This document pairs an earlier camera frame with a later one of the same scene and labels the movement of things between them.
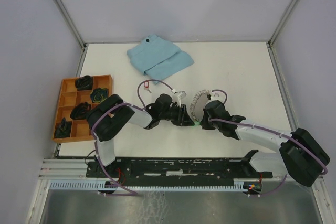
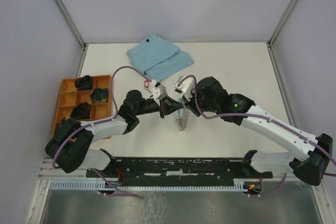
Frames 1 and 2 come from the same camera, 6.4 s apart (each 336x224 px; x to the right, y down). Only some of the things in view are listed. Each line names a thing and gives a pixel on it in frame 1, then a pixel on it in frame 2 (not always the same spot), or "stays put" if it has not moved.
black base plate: (176, 170) stays put
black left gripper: (183, 118) → (169, 105)
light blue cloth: (155, 57) stays put
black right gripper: (205, 125) → (189, 104)
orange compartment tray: (66, 129) stays put
